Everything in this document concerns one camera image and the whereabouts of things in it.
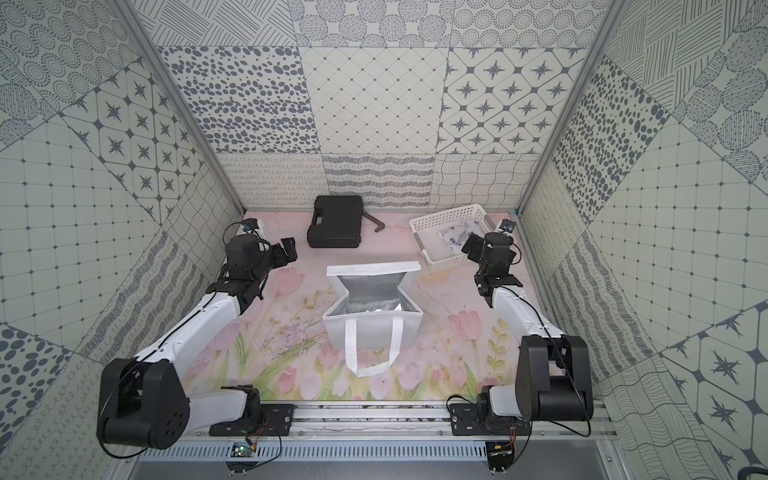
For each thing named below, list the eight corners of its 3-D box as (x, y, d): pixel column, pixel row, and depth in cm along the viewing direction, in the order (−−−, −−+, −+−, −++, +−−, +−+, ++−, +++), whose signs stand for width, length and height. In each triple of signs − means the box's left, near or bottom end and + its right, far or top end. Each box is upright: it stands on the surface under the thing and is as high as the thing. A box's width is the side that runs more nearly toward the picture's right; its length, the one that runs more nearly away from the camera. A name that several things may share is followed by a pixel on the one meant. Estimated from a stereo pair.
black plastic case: (308, 248, 110) (305, 240, 106) (319, 204, 126) (316, 195, 122) (360, 248, 110) (358, 240, 107) (364, 204, 126) (363, 195, 122)
